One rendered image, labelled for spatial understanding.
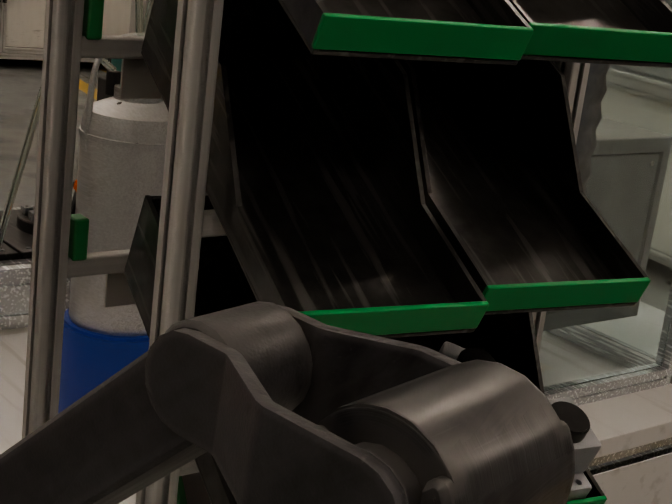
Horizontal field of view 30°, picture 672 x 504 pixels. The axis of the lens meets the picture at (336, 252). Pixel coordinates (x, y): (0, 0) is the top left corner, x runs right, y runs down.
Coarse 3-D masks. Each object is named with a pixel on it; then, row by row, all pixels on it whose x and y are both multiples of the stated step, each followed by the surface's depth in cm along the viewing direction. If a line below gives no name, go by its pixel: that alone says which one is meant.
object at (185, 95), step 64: (64, 0) 84; (192, 0) 71; (64, 64) 85; (192, 64) 71; (576, 64) 91; (64, 128) 87; (192, 128) 73; (576, 128) 93; (64, 192) 88; (192, 192) 75; (64, 256) 90; (192, 256) 75
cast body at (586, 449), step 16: (560, 400) 87; (560, 416) 84; (576, 416) 85; (576, 432) 84; (592, 432) 86; (576, 448) 84; (592, 448) 85; (576, 464) 85; (576, 480) 86; (576, 496) 86
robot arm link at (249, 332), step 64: (192, 320) 41; (256, 320) 41; (128, 384) 43; (192, 384) 40; (256, 384) 37; (320, 384) 43; (384, 384) 42; (64, 448) 46; (128, 448) 43; (192, 448) 43; (256, 448) 36; (320, 448) 34
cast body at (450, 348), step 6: (444, 342) 88; (450, 342) 88; (444, 348) 87; (450, 348) 88; (456, 348) 88; (462, 348) 88; (468, 348) 87; (474, 348) 87; (444, 354) 87; (450, 354) 87; (456, 354) 87; (462, 354) 86; (468, 354) 86; (474, 354) 86; (480, 354) 87; (486, 354) 87; (462, 360) 85; (468, 360) 86; (486, 360) 86; (492, 360) 86
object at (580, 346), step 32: (608, 96) 181; (640, 96) 186; (608, 128) 184; (640, 128) 188; (608, 160) 186; (640, 160) 190; (608, 192) 188; (640, 192) 193; (608, 224) 190; (640, 224) 195; (640, 256) 198; (576, 320) 192; (608, 320) 197; (640, 320) 203; (544, 352) 190; (576, 352) 195; (608, 352) 200; (640, 352) 205; (544, 384) 192
